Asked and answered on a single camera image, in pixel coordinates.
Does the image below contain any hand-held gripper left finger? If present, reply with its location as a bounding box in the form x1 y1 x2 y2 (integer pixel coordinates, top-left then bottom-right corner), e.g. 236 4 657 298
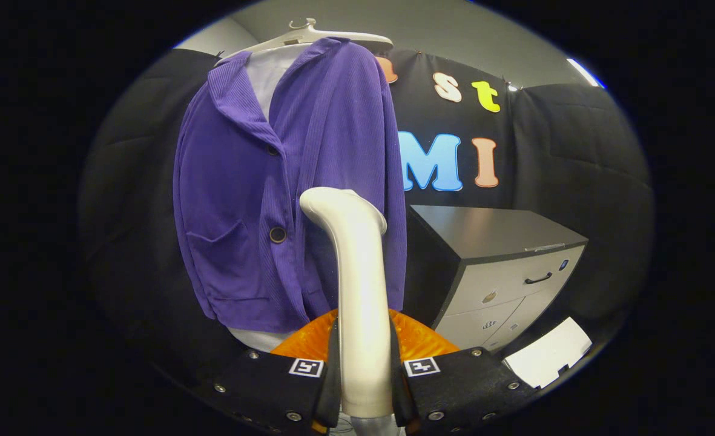
212 309 341 434

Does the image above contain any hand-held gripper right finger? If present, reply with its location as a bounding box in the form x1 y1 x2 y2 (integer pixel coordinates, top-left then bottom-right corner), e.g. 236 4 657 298
387 309 539 436

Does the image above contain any white garment steamer head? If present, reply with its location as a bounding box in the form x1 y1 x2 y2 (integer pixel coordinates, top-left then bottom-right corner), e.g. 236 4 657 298
300 187 403 436

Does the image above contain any purple corduroy jacket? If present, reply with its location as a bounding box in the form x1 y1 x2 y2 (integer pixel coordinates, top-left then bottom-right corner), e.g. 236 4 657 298
173 38 407 334

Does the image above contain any white garment board pad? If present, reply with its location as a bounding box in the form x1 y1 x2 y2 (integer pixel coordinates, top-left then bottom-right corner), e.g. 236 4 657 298
227 45 308 353

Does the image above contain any white plastic clothes hanger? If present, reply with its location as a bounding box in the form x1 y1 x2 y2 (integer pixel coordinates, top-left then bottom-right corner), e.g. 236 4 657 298
215 18 394 64

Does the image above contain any white paper sheet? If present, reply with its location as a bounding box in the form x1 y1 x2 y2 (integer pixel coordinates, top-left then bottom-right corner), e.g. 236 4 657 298
502 317 593 389

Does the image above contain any grey-topped white drawer cabinet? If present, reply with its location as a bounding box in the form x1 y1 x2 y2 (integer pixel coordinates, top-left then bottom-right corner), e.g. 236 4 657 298
403 205 589 353

